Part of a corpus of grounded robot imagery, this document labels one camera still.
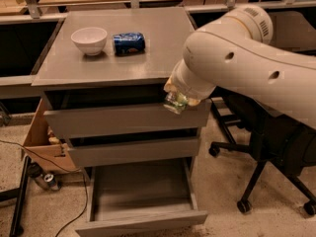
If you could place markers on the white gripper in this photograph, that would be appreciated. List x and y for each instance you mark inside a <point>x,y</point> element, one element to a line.
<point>180,83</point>

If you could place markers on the green soda can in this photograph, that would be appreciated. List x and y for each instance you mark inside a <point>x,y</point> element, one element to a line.
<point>175,102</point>

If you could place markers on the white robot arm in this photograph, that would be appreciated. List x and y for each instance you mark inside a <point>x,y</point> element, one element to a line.
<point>234,53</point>

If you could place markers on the blue soda can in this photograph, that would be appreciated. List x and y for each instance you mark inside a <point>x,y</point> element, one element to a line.
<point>128,43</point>

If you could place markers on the grey drawer cabinet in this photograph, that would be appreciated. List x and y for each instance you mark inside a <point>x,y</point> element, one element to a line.
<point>72,80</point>

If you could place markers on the grey middle drawer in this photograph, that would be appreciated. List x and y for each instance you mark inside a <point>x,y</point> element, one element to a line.
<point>135,151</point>

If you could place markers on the grey drawer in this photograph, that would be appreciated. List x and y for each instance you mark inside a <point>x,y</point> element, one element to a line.
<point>135,151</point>
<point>124,119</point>
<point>140,197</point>

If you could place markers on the grey bottom drawer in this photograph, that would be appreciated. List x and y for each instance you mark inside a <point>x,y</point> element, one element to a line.
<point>140,197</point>

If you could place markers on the grey top drawer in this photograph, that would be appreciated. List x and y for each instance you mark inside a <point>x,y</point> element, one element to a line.
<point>124,119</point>

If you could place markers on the small can on floor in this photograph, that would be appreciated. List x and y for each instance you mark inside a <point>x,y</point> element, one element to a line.
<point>51,182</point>

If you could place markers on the black office chair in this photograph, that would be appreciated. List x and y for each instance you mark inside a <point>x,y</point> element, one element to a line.
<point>286,143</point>

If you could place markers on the white bowl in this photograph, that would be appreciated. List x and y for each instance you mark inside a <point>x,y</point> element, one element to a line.
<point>90,41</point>

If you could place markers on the bottle on floor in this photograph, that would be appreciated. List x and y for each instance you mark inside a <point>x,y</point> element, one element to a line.
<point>34,171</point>

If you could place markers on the black stand leg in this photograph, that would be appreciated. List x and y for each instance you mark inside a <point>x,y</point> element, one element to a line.
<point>18,195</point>

